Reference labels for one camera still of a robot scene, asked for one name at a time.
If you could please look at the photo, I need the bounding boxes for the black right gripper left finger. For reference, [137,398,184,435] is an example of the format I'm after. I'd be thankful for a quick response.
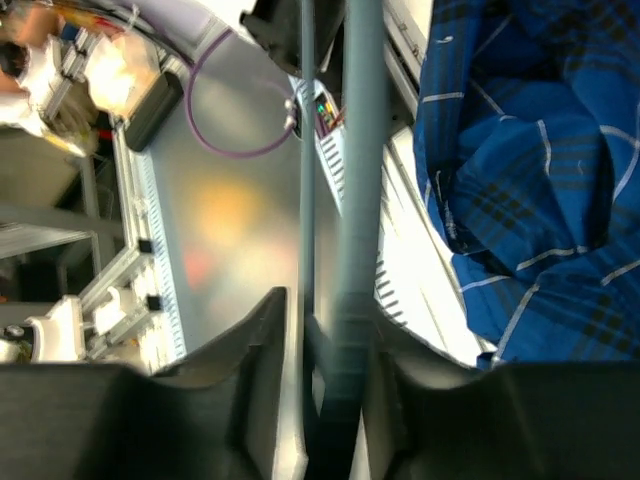
[144,287,288,479]

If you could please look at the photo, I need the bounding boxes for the teal hanger of plaid shirt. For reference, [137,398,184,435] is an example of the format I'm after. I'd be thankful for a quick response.
[305,1,388,479]

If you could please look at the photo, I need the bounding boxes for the seated person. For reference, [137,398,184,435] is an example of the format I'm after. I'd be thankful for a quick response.
[1,1,164,157]

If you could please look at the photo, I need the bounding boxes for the blue plaid shirt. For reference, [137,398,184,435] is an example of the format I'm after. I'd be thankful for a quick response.
[414,1,639,368]

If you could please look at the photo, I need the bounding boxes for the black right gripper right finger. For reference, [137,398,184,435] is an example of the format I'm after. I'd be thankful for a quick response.
[363,308,505,479]

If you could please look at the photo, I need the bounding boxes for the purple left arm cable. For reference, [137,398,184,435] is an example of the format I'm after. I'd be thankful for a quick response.
[185,27,301,160]

